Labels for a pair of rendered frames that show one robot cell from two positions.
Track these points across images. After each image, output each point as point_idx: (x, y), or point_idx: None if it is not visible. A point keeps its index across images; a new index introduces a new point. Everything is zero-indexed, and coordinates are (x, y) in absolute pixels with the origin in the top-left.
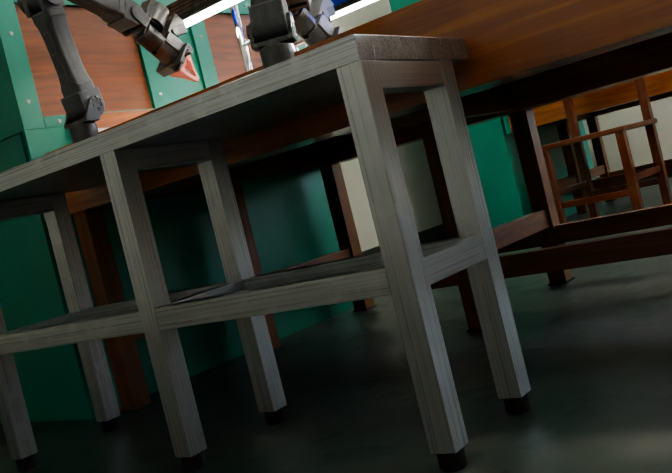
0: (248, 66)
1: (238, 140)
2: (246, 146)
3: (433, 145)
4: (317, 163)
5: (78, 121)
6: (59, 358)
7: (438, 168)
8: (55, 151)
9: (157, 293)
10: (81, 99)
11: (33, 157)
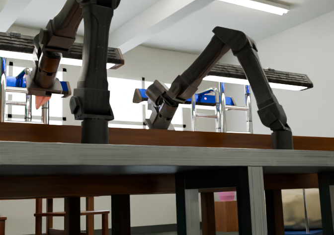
0: (5, 107)
1: (161, 177)
2: (168, 183)
3: (124, 209)
4: None
5: (103, 116)
6: None
7: (123, 225)
8: (199, 147)
9: None
10: (109, 98)
11: None
